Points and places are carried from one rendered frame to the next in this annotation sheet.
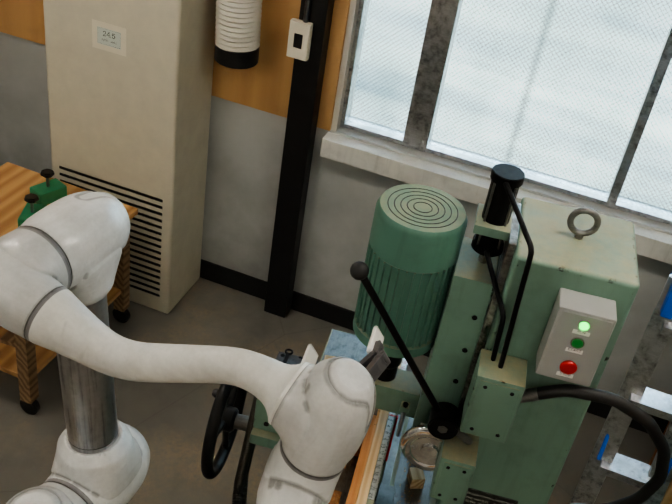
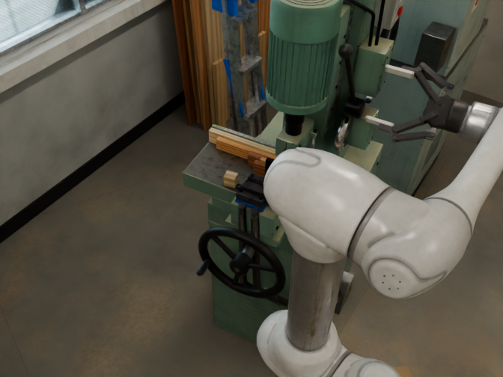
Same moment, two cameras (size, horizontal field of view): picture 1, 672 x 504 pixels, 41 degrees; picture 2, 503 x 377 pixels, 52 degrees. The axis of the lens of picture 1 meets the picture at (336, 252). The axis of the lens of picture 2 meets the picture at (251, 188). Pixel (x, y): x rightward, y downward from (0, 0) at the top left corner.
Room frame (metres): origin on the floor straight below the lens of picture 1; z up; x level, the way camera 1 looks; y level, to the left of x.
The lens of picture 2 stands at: (1.18, 1.05, 2.06)
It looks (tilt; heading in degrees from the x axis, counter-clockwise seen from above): 46 degrees down; 288
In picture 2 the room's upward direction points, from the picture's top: 2 degrees clockwise
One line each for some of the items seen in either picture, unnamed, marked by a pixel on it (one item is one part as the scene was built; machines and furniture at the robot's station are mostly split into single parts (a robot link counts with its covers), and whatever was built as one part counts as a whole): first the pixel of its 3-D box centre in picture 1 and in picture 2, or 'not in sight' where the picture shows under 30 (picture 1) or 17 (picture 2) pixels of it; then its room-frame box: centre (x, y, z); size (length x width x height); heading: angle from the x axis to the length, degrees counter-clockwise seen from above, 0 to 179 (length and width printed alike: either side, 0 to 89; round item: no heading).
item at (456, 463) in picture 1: (454, 466); (359, 126); (1.27, -0.31, 1.02); 0.09 x 0.07 x 0.12; 173
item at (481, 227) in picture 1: (499, 211); not in sight; (1.43, -0.29, 1.54); 0.08 x 0.08 x 0.17; 83
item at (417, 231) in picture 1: (407, 272); (301, 49); (1.45, -0.15, 1.35); 0.18 x 0.18 x 0.31
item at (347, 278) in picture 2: not in sight; (336, 291); (1.21, 0.03, 0.58); 0.12 x 0.08 x 0.08; 83
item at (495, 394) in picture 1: (493, 396); (372, 66); (1.27, -0.34, 1.23); 0.09 x 0.08 x 0.15; 83
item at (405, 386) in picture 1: (389, 392); (295, 138); (1.44, -0.17, 1.03); 0.14 x 0.07 x 0.09; 83
